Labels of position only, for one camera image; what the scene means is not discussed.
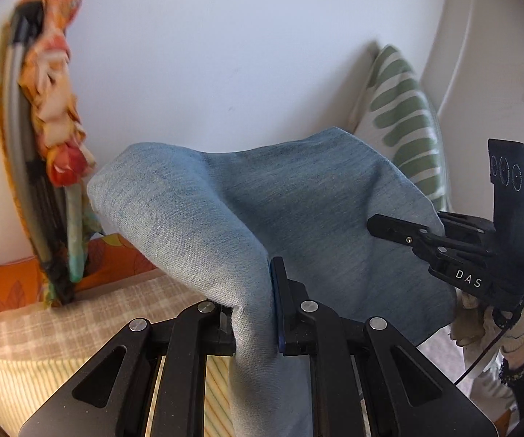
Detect orange leaf-print mattress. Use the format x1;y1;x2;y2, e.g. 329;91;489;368
0;234;155;313

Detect folded silver black tripod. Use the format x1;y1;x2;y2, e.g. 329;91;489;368
1;1;74;305

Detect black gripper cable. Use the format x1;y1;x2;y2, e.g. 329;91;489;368
452;299;524;386

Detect light blue denim pants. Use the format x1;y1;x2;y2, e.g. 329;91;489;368
87;128;456;436

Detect orange floral cloth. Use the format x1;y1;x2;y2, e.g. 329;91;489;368
0;0;101;283

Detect black camera box green LED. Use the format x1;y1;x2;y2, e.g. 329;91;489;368
488;138;524;249

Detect clothes pile beside bed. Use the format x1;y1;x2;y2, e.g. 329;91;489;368
419;293;524;436

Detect green white striped pillow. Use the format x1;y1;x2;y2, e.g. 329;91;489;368
347;46;449;211

